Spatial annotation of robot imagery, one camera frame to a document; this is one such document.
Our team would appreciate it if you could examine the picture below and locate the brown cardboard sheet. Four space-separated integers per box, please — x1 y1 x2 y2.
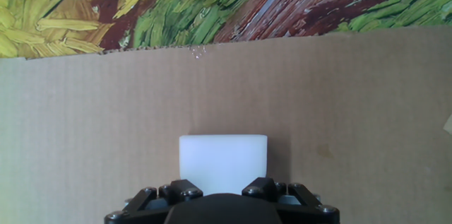
0 25 452 224

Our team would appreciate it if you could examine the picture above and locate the painted pattern tablecloth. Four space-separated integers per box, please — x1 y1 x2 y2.
0 0 452 61

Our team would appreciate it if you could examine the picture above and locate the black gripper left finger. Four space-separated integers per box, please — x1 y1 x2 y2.
104 179 204 224

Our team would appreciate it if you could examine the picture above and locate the white sponge block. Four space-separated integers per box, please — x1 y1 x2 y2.
179 134 268 196

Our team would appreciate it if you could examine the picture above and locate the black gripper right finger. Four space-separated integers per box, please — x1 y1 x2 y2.
241 177 340 224

